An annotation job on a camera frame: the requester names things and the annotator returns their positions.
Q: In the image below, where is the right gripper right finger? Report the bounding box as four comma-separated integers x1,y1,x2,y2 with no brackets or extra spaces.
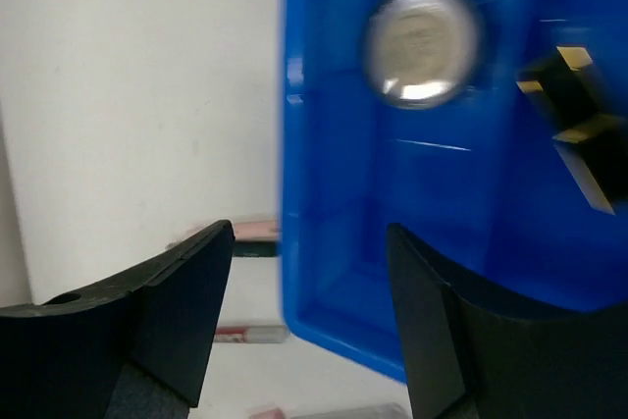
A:
387,224,627,418

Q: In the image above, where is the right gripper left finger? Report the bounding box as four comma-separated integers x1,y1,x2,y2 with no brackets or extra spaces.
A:
1,220,235,418

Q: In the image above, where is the pink highlighter stick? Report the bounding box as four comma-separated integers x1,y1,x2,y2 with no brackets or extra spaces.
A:
233,216,281,241

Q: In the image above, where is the blue plastic organizer tray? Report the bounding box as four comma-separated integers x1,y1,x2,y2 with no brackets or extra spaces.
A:
282,0,627,380

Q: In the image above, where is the black gold lipstick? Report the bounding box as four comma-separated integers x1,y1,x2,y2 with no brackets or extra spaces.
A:
552,114,627,215
517,45,627,144

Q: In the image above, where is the green gold makeup pen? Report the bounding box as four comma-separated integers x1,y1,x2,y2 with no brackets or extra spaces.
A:
233,240,279,258

